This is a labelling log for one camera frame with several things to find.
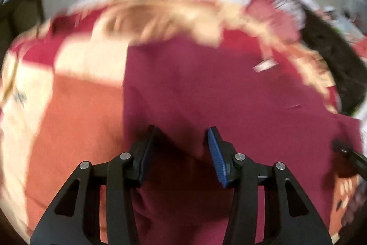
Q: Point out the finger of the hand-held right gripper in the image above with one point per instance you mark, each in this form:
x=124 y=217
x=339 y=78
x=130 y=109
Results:
x=351 y=154

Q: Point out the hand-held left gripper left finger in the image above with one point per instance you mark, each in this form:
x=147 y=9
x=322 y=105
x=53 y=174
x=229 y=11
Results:
x=146 y=154

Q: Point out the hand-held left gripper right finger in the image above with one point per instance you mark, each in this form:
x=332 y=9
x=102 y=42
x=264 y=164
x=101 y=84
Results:
x=215 y=156

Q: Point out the maroon small garment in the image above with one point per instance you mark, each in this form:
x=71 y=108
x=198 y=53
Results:
x=200 y=84

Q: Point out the orange cream patterned blanket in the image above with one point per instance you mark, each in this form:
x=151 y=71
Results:
x=71 y=133

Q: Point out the dark cloth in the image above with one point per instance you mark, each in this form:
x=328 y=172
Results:
x=338 y=61

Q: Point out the dark furniture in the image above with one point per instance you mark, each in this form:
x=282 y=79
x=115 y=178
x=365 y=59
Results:
x=20 y=18

